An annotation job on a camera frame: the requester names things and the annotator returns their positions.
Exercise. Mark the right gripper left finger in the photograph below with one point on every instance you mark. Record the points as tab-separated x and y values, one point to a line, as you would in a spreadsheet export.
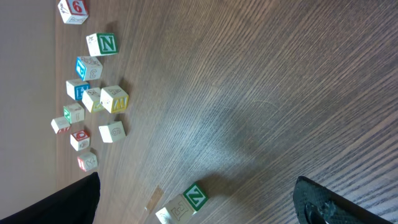
76	203

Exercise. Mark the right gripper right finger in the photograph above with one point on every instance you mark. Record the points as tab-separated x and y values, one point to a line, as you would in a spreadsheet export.
315	204

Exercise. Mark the red sided white block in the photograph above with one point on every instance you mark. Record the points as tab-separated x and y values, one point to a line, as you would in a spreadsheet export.
195	196

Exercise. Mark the red I block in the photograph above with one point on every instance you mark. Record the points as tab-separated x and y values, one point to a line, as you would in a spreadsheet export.
87	161

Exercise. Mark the white picture block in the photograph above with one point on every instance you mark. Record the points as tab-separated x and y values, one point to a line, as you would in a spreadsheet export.
80	140

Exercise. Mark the red blue tilted block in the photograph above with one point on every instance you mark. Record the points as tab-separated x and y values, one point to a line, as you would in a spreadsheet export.
112	132

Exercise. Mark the far right picture block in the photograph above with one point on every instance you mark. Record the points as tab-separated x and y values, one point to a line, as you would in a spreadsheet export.
60	125

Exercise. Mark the green sided picture block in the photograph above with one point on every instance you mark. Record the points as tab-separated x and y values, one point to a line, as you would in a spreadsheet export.
74	113

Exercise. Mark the yellow green picture block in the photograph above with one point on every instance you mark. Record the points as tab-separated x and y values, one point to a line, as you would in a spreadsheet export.
91	100

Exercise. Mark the yellow sided picture block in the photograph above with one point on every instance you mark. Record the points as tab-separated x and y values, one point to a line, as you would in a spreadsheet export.
114	99

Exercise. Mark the blue P block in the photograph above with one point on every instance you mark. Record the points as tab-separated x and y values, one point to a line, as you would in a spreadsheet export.
76	87

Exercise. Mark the blue sided picture block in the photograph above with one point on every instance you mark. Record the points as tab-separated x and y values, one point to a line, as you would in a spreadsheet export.
88	68

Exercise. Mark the green N block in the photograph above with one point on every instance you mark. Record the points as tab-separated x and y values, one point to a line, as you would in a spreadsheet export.
102	44

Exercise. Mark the red six block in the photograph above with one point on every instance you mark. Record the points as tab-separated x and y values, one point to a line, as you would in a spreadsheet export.
73	11

